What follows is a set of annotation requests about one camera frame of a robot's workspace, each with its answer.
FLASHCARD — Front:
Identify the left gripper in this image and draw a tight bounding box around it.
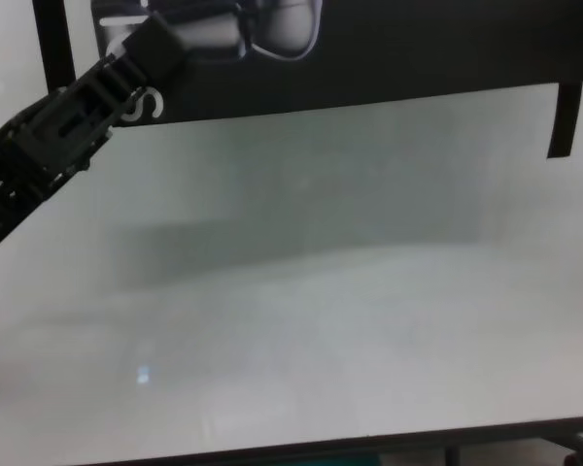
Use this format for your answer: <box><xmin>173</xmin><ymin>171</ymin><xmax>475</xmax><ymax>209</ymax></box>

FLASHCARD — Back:
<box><xmin>0</xmin><ymin>82</ymin><xmax>114</xmax><ymax>262</ymax></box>

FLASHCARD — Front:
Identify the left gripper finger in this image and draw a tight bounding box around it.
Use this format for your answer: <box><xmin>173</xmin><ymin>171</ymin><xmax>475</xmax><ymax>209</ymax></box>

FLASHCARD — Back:
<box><xmin>72</xmin><ymin>14</ymin><xmax>189</xmax><ymax>126</ymax></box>

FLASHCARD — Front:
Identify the black tape frame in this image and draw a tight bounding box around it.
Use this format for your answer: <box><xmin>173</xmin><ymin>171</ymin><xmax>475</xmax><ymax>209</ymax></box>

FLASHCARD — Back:
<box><xmin>33</xmin><ymin>0</ymin><xmax>583</xmax><ymax>159</ymax></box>

